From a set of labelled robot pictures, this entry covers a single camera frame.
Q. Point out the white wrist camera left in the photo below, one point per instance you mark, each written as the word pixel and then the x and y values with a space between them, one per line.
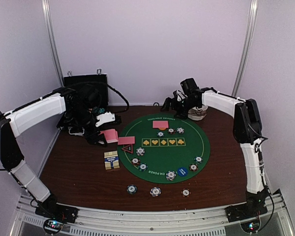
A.
pixel 104 118

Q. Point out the dark blue chip stack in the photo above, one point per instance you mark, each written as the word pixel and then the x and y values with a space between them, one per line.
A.
pixel 132 189

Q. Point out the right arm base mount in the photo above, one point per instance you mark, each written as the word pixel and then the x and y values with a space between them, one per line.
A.
pixel 243 212

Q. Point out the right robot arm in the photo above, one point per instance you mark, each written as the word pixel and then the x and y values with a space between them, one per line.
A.
pixel 247 128

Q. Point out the red black triangular button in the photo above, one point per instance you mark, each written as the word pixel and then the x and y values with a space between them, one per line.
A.
pixel 128 148

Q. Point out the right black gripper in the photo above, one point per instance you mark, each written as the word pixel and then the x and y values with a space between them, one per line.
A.
pixel 183 115

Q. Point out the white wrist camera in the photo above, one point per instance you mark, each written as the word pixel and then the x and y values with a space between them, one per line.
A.
pixel 179 95
pixel 104 118

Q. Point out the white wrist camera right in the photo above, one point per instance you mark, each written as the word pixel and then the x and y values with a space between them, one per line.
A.
pixel 179 95

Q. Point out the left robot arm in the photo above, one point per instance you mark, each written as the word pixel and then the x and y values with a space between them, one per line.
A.
pixel 29 119

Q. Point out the pink backed card deck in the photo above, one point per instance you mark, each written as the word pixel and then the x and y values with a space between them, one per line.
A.
pixel 111 135

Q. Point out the black chip carrying case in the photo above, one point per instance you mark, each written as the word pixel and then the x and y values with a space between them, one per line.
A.
pixel 82 93

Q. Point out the blue round blind button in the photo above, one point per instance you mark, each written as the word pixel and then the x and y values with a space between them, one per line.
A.
pixel 182 171

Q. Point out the round green poker mat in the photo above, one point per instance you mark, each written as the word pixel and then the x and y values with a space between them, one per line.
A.
pixel 167 153

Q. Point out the brown red chip stack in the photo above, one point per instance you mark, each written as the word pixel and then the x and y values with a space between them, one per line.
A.
pixel 185 192

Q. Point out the blue chip stack mat bottom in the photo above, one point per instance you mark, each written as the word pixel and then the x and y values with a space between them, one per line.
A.
pixel 171 175

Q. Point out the pink card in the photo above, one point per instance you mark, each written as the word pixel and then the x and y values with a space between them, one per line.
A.
pixel 160 123
pixel 127 140

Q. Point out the green blue chip mat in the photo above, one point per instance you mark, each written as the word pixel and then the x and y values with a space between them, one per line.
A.
pixel 143 167
pixel 198 159
pixel 160 134

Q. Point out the gold card deck box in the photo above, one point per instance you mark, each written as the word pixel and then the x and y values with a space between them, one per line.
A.
pixel 111 160

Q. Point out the green blue chip mat top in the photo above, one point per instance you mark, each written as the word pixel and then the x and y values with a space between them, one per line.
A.
pixel 160 134

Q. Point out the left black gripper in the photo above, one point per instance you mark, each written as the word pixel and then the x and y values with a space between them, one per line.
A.
pixel 91 139

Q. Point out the teal chip stack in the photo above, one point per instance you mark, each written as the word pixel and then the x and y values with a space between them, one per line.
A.
pixel 98 110

